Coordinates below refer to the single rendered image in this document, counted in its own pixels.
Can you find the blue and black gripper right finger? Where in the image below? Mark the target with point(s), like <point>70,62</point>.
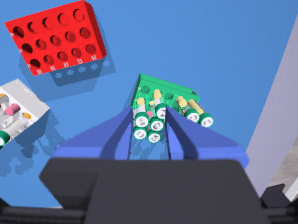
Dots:
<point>197,141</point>

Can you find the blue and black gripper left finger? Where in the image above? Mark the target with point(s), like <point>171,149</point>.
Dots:
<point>101,140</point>

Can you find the red tube rack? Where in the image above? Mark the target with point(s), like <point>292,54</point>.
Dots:
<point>88,49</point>

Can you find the green tube rack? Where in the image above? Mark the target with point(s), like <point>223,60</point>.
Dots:
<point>145,87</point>

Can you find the blue flat mat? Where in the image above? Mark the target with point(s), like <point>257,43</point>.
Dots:
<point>227,51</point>

